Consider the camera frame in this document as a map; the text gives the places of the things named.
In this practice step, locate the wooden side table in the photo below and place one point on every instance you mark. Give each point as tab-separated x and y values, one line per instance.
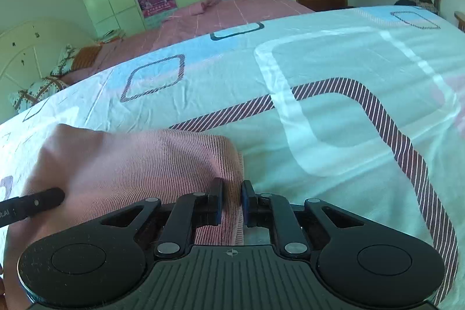
460	17

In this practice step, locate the pink checked bed cover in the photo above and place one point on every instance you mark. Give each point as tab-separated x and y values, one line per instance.
189	22

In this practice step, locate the person's right hand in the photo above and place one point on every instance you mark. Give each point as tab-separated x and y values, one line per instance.
2	286

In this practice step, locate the white patterned pillow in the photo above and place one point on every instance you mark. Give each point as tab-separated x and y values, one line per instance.
42	89

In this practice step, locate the pink sweatshirt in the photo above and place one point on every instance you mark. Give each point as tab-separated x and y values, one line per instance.
127	179

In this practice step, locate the orange striped pillow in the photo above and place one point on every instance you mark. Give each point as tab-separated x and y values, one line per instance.
85	57

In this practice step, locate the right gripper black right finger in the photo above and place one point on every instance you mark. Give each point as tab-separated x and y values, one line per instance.
256	208

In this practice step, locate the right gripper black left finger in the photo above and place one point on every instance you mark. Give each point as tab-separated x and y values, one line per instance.
209	206

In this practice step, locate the white arched headboard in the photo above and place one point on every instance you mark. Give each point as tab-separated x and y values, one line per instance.
30	51

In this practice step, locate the light blue patterned bedsheet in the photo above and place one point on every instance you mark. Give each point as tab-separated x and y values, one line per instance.
363	108

